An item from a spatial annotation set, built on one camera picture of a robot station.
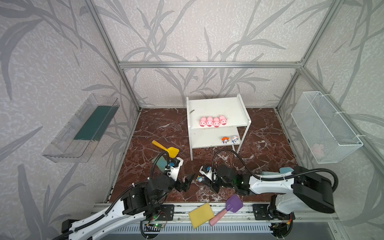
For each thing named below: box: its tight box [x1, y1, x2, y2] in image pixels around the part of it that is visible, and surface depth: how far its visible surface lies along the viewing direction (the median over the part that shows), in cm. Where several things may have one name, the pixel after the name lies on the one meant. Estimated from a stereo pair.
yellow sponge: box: [188, 202, 215, 229], surface depth 73 cm
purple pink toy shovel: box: [209, 194, 244, 227], surface depth 76 cm
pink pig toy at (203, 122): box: [199, 116, 207, 127], surface depth 68 cm
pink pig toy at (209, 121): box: [206, 116, 214, 127], surface depth 68 cm
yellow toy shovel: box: [152, 140, 180, 159], surface depth 98 cm
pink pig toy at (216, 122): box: [213, 117, 220, 128], surface depth 68 cm
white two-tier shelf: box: [186, 93, 252, 161], surface depth 76 cm
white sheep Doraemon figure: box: [232, 136, 239, 144], surface depth 81 cm
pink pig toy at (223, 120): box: [219, 115, 228, 126], surface depth 69 cm
